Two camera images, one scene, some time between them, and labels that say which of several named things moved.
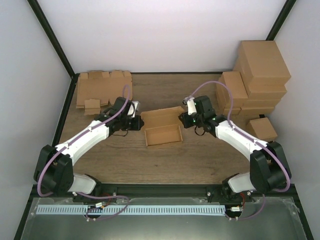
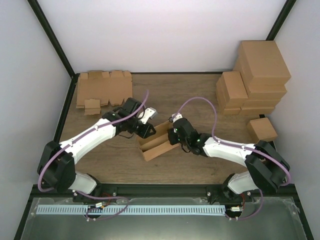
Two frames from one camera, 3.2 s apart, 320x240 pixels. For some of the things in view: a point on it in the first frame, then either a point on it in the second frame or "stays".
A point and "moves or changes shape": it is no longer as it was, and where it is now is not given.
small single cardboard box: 261,129 stays
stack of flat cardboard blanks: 105,86 stays
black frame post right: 282,18 stays
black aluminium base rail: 167,190 stays
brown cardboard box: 162,126 moves or changes shape
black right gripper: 185,122 -> 172,140
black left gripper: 139,124 -> 146,130
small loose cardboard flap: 92,106 stays
